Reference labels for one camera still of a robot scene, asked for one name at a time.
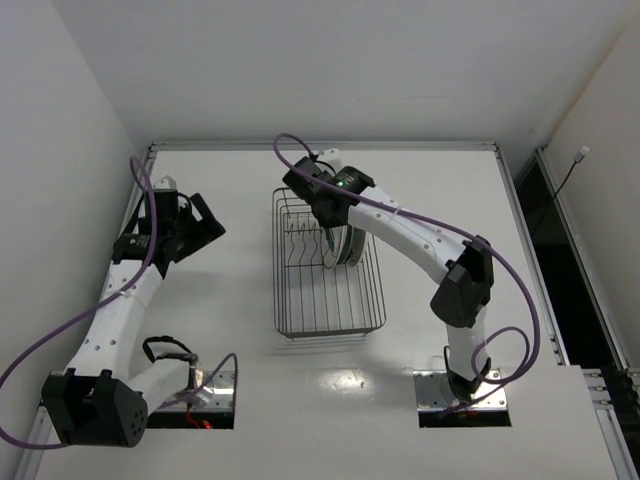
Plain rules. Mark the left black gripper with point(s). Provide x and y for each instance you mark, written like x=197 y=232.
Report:
x=198 y=226

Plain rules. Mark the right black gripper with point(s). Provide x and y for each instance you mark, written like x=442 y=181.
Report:
x=325 y=220

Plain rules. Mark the green red rim plate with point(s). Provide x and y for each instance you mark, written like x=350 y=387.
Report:
x=332 y=241
x=358 y=242

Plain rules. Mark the white plate thin green rings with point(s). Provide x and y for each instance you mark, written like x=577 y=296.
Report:
x=330 y=250

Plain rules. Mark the small blue patterned plate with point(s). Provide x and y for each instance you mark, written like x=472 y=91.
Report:
x=344 y=252

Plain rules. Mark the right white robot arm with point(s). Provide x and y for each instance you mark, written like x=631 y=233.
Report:
x=350 y=207

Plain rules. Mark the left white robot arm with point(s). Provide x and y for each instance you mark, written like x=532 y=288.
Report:
x=95 y=401

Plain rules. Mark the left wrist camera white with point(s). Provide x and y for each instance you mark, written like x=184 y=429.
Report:
x=166 y=183

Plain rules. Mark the grey wire dish rack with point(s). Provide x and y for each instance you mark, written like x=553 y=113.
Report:
x=326 y=282

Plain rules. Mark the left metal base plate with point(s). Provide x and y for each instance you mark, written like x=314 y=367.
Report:
x=203 y=388

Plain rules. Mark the metal base plate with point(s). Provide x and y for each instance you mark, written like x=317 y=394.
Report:
x=434 y=395
x=203 y=388

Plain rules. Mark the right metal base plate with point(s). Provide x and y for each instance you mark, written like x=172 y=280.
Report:
x=434 y=395

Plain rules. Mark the black wall cable white plug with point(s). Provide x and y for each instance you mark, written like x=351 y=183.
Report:
x=577 y=159

